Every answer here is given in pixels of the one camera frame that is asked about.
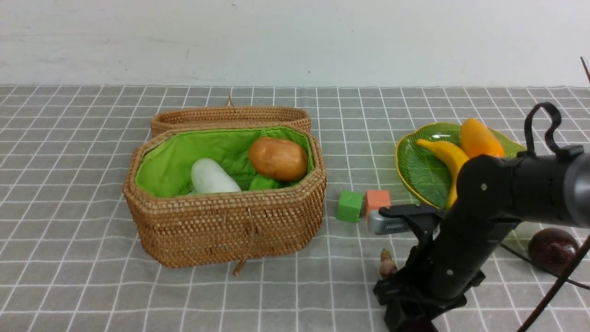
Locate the orange yellow mango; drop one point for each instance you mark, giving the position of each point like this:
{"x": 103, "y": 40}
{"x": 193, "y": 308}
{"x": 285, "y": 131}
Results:
{"x": 476, "y": 139}

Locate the yellow banana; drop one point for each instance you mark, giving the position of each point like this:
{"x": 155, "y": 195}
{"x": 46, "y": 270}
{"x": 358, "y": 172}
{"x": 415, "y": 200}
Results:
{"x": 452, "y": 156}

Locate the orange cube block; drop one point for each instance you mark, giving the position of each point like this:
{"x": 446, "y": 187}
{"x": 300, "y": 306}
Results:
{"x": 376, "y": 199}

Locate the white radish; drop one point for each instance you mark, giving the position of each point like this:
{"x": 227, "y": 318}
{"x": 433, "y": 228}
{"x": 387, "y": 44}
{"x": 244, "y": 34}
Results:
{"x": 209, "y": 177}

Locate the grey checked tablecloth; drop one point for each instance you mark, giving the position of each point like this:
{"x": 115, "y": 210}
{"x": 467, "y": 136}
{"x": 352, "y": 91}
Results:
{"x": 70, "y": 257}

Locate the dark purple passion fruit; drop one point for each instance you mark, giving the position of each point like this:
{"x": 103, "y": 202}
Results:
{"x": 552, "y": 249}

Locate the woven wicker basket lid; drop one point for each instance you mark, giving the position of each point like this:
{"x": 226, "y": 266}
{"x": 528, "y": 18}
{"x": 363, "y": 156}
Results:
{"x": 229, "y": 114}

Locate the green glass leaf plate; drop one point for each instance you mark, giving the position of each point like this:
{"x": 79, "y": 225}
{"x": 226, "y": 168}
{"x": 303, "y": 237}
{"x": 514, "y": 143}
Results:
{"x": 422, "y": 173}

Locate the green cucumber gourd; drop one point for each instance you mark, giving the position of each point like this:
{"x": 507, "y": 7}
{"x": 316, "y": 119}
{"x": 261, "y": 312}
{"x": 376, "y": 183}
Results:
{"x": 261, "y": 182}

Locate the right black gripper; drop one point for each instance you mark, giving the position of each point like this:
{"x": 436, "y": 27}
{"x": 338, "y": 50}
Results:
{"x": 413, "y": 296}

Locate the brown potato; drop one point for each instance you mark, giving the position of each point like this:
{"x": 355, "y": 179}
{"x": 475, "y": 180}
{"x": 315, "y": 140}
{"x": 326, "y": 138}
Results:
{"x": 279, "y": 159}

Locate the green cube block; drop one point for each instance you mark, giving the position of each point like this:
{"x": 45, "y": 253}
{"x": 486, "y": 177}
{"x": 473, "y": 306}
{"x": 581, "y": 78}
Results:
{"x": 349, "y": 207}

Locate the woven wicker basket green lining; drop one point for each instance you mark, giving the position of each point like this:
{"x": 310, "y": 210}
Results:
{"x": 181, "y": 229}

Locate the purple eggplant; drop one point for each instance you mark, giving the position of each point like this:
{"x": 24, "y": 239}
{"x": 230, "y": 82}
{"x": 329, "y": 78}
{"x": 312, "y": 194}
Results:
{"x": 388, "y": 266}

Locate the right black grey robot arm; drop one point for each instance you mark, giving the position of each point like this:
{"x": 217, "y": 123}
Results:
{"x": 494, "y": 197}

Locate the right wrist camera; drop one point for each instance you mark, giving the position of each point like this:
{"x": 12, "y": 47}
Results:
{"x": 420, "y": 219}

